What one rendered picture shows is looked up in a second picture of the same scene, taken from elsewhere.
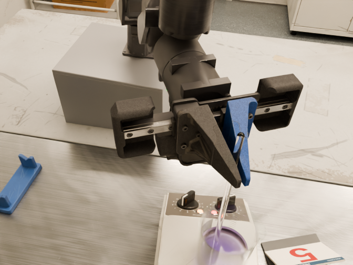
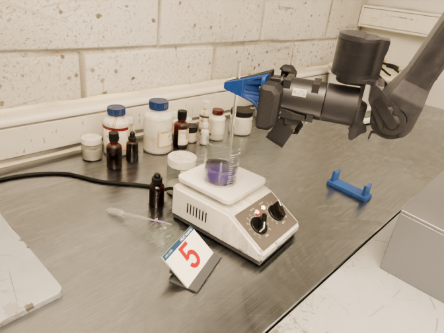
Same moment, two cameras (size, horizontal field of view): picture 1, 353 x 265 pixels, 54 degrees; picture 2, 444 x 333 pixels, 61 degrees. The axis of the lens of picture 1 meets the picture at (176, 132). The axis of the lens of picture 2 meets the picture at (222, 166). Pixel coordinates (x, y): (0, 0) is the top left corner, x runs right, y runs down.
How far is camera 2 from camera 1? 76 cm
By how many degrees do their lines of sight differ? 92
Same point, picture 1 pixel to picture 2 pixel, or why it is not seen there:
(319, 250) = (182, 267)
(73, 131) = not seen: hidden behind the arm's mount
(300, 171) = not seen: outside the picture
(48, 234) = (302, 189)
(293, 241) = (205, 272)
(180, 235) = (248, 177)
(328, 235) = (187, 300)
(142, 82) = (415, 203)
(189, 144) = not seen: hidden behind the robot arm
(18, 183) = (349, 187)
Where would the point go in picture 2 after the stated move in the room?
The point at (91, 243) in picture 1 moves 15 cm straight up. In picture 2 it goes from (285, 197) to (298, 133)
